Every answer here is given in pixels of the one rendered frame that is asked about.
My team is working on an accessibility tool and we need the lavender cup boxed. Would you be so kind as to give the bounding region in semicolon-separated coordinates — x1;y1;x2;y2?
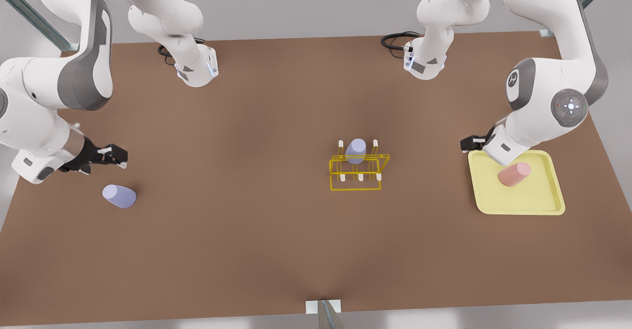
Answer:
345;138;367;165
102;184;137;209

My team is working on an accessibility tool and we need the pink cup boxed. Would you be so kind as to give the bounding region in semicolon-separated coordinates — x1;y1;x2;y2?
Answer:
498;162;532;188

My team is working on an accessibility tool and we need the yellow tray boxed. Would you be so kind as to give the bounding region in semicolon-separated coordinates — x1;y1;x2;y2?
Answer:
468;150;566;216

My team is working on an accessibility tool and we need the yellow wire cup rack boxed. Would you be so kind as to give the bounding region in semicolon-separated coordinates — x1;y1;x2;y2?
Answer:
329;139;391;192

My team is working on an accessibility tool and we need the black cable loop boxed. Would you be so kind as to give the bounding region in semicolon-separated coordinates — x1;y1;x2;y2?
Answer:
158;37;206;66
381;31;421;60

